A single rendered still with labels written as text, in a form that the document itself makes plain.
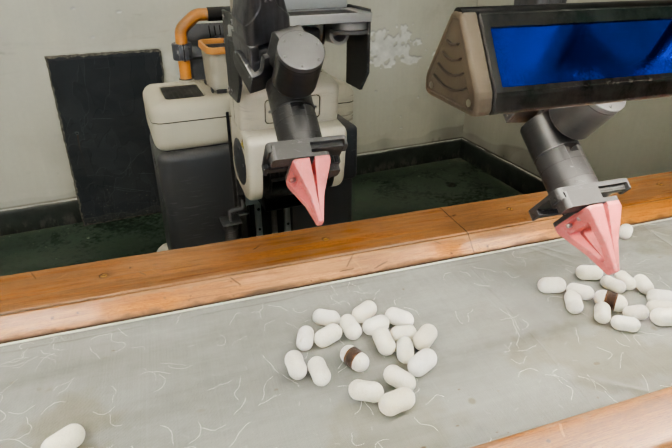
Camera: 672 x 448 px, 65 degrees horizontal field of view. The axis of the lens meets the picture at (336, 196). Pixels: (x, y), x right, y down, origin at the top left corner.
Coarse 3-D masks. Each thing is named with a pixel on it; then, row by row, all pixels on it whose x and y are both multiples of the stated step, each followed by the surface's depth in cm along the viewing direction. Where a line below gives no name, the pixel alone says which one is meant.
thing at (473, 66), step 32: (640, 0) 42; (448, 32) 39; (480, 32) 38; (512, 32) 39; (544, 32) 39; (576, 32) 40; (608, 32) 41; (640, 32) 42; (448, 64) 40; (480, 64) 37; (512, 64) 38; (544, 64) 39; (576, 64) 40; (608, 64) 40; (640, 64) 41; (448, 96) 41; (480, 96) 37; (512, 96) 38; (544, 96) 39; (576, 96) 40; (608, 96) 40; (640, 96) 41
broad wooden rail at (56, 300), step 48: (240, 240) 76; (288, 240) 76; (336, 240) 76; (384, 240) 76; (432, 240) 77; (480, 240) 78; (528, 240) 80; (0, 288) 66; (48, 288) 66; (96, 288) 66; (144, 288) 66; (192, 288) 67; (240, 288) 68; (288, 288) 70; (0, 336) 60
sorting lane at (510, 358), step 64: (512, 256) 77; (576, 256) 77; (640, 256) 77; (128, 320) 64; (192, 320) 64; (256, 320) 64; (448, 320) 64; (512, 320) 64; (576, 320) 64; (640, 320) 64; (0, 384) 55; (64, 384) 55; (128, 384) 55; (192, 384) 55; (256, 384) 55; (384, 384) 55; (448, 384) 55; (512, 384) 55; (576, 384) 55; (640, 384) 55
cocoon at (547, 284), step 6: (540, 282) 68; (546, 282) 68; (552, 282) 68; (558, 282) 68; (564, 282) 68; (540, 288) 68; (546, 288) 68; (552, 288) 68; (558, 288) 68; (564, 288) 68
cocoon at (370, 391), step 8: (352, 384) 52; (360, 384) 52; (368, 384) 52; (376, 384) 52; (352, 392) 52; (360, 392) 52; (368, 392) 52; (376, 392) 51; (360, 400) 52; (368, 400) 52; (376, 400) 52
